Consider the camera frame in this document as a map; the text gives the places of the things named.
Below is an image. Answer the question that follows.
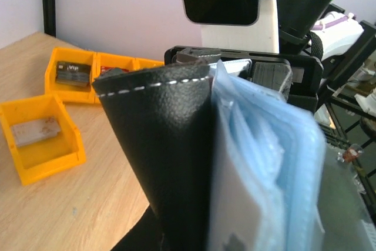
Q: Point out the white card stack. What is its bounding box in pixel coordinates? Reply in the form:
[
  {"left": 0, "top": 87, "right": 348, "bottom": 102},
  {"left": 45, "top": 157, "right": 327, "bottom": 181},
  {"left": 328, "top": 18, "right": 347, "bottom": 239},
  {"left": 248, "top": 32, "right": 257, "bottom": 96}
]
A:
[{"left": 11, "top": 116, "right": 61, "bottom": 147}]

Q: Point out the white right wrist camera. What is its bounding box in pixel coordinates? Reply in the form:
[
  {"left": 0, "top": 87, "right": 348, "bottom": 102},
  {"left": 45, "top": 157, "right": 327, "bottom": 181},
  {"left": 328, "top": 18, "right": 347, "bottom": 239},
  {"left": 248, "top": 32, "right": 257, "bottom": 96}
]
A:
[{"left": 183, "top": 0, "right": 279, "bottom": 53}]

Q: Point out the black card stack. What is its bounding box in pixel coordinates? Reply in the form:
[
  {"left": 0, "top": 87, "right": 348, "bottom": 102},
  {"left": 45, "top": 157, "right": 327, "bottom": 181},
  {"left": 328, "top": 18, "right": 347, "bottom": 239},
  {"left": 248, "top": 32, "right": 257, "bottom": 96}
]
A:
[{"left": 55, "top": 61, "right": 91, "bottom": 88}]

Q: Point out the yellow bin with blue cards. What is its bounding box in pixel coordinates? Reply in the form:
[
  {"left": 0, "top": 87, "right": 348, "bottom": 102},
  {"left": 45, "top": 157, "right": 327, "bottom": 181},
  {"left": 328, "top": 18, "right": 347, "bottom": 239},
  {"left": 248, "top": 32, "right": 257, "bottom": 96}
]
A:
[{"left": 135, "top": 58, "right": 165, "bottom": 71}]

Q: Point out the yellow bin with red cards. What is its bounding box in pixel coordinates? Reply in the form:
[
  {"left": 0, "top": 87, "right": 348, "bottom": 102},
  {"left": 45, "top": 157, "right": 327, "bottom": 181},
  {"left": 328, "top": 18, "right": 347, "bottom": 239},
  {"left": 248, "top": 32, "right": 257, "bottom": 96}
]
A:
[{"left": 93, "top": 52, "right": 139, "bottom": 105}]

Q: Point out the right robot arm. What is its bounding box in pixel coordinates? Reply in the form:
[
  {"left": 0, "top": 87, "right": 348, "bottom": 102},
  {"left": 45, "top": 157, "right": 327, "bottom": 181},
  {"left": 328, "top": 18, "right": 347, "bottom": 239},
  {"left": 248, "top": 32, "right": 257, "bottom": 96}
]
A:
[{"left": 219, "top": 0, "right": 375, "bottom": 112}]

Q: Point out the red VIP card stack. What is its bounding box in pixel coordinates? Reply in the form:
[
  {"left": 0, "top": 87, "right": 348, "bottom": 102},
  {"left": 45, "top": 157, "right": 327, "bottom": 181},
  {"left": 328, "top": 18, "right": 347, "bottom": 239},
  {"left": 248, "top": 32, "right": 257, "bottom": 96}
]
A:
[{"left": 100, "top": 66, "right": 129, "bottom": 76}]

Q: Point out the yellow bin with white cards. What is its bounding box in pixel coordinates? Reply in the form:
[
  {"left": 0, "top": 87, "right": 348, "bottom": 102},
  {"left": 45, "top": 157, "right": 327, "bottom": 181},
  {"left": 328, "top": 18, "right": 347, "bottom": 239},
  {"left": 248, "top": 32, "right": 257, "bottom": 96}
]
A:
[{"left": 1, "top": 95, "right": 86, "bottom": 185}]

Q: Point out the black leather card holder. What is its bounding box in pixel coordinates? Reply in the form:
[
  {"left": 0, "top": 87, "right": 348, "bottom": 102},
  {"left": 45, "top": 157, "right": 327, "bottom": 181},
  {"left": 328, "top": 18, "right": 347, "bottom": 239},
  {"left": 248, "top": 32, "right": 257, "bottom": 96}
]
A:
[{"left": 93, "top": 61, "right": 326, "bottom": 250}]

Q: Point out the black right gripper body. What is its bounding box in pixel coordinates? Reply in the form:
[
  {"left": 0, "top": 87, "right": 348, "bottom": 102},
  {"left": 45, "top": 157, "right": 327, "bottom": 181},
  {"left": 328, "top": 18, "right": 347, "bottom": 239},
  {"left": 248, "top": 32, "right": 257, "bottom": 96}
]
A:
[{"left": 164, "top": 46, "right": 323, "bottom": 110}]

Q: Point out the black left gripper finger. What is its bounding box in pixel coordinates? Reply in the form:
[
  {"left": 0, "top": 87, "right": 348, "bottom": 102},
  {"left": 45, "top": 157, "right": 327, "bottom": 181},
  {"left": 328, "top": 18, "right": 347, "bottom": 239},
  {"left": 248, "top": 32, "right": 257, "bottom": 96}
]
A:
[{"left": 112, "top": 206, "right": 165, "bottom": 251}]

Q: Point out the black frame post right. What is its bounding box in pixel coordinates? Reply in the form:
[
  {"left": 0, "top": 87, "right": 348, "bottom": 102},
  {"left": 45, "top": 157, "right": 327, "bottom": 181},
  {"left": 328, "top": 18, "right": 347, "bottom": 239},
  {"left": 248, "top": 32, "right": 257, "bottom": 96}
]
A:
[{"left": 42, "top": 0, "right": 56, "bottom": 37}]

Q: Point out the yellow bin with black cards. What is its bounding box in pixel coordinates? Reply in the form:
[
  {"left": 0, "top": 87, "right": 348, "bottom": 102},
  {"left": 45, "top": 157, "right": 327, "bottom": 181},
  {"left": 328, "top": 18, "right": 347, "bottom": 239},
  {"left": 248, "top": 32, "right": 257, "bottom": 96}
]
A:
[{"left": 45, "top": 47, "right": 98, "bottom": 104}]

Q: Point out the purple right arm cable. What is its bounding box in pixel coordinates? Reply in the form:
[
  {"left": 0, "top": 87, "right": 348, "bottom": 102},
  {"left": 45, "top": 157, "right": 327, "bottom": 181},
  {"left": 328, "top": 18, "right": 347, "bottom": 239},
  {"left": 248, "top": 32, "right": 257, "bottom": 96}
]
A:
[{"left": 311, "top": 14, "right": 358, "bottom": 31}]

